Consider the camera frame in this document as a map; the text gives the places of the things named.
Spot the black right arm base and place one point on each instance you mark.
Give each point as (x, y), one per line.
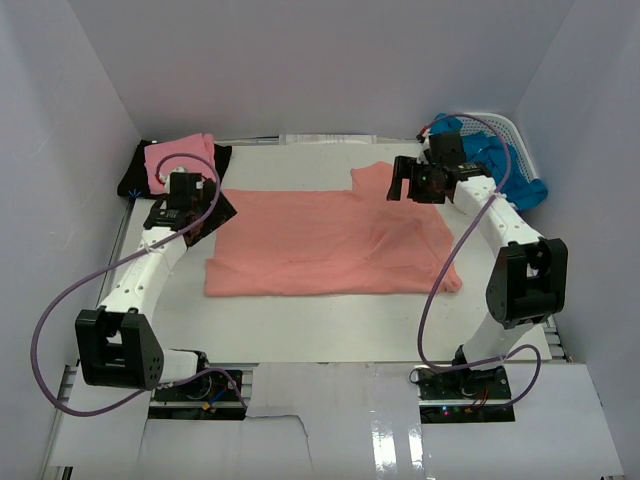
(463, 397)

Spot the blue t-shirt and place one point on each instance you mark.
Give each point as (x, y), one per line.
(510, 170)

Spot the white perforated plastic basket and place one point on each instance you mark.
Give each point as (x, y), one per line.
(515, 150)

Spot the folded pink t-shirt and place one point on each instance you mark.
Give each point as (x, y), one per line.
(198, 144)

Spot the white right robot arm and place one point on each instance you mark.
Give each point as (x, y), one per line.
(528, 281)

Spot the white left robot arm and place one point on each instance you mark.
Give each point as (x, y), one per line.
(116, 342)

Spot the white paper label sheet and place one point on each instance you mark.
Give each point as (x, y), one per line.
(327, 139)

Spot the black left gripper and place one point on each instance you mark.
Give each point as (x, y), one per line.
(215, 221)

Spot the salmon pink t-shirt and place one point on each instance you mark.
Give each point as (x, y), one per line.
(305, 243)

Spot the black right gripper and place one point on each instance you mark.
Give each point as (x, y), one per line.
(402, 171)

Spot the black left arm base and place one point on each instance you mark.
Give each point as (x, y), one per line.
(209, 398)

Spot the folded black t-shirt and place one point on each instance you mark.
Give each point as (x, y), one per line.
(134, 183)

